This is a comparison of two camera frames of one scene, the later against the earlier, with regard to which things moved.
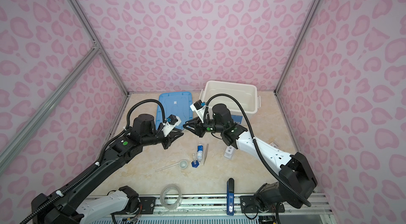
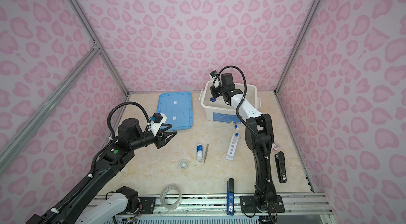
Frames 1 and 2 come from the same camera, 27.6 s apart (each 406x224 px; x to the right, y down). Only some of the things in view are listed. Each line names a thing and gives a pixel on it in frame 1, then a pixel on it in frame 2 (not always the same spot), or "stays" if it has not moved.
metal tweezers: (205, 154) stays
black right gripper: (199, 126) → (214, 91)
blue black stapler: (230, 196) stays
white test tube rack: (229, 151) stays
